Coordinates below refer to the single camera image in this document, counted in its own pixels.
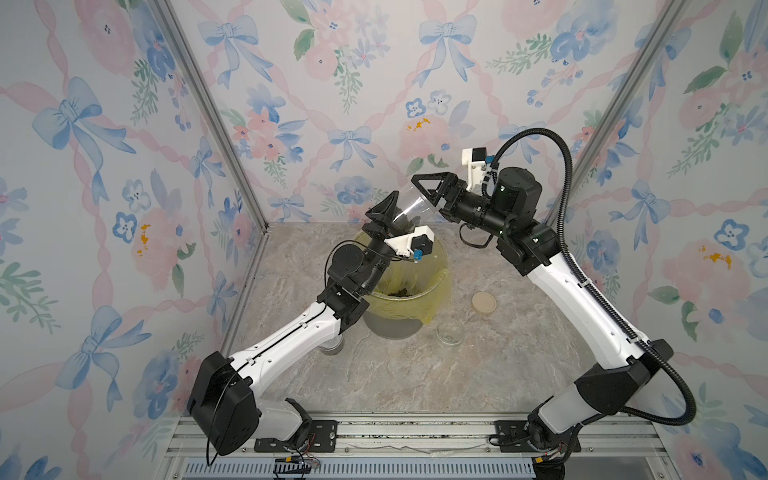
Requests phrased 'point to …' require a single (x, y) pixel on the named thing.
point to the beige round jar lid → (484, 302)
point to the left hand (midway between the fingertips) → (401, 201)
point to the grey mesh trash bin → (391, 327)
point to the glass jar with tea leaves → (450, 331)
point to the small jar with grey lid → (332, 346)
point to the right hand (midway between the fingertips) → (421, 184)
